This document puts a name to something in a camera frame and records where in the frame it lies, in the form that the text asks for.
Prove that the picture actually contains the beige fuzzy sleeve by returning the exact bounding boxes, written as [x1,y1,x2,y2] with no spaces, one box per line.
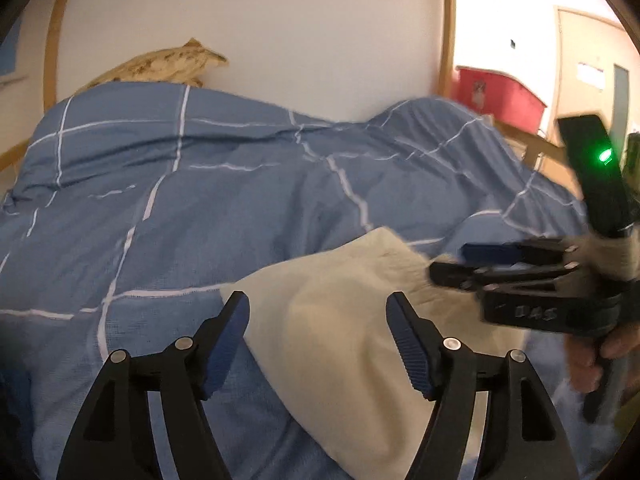
[564,236,640,282]

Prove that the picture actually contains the white paper notice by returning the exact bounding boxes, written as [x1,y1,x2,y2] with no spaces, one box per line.
[577,62,608,91]

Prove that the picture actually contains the beige door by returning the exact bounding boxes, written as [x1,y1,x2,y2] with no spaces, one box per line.
[554,5,632,143]

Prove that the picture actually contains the blue checked duvet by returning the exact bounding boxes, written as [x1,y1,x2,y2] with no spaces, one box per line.
[0,82,601,480]

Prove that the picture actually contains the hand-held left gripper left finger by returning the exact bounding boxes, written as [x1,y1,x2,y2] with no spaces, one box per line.
[56,291,251,480]

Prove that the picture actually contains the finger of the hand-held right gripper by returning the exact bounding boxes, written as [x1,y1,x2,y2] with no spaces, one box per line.
[460,239,581,267]
[429,260,583,292]

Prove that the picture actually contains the cream shorts pants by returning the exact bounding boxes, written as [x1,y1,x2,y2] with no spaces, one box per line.
[232,226,531,480]

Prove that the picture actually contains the wooden bunk bed frame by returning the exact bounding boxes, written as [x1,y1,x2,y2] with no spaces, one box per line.
[0,0,576,176]

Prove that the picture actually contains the red storage bin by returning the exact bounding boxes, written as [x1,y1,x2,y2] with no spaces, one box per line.
[456,66,547,133]

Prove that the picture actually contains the blue window blind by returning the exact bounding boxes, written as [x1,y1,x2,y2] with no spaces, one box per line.
[0,15,23,77]

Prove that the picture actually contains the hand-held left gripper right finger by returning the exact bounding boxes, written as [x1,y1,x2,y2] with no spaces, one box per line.
[386,291,581,480]

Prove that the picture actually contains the person's right hand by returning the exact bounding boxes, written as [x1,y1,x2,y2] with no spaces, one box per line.
[565,327,640,397]

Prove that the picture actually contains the beige patterned pillow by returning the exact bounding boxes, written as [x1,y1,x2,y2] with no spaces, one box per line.
[75,37,229,95]

